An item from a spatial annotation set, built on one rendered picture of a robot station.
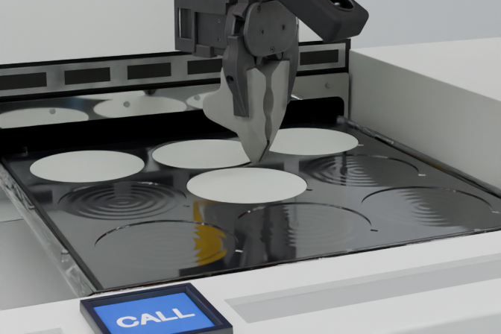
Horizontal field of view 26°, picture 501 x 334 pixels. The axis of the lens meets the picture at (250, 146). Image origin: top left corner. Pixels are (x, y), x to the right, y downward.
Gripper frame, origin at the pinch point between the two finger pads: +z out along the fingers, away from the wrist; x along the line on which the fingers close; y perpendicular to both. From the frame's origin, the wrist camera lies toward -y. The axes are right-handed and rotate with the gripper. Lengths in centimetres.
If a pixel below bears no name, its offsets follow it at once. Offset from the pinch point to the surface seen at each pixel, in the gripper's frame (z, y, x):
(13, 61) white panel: -6.3, 23.9, 7.5
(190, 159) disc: 1.5, 6.4, 2.5
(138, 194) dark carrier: 1.6, 3.5, 12.5
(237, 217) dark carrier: 1.5, -6.7, 12.4
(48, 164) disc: 1.6, 15.7, 11.1
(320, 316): -4.4, -29.3, 35.0
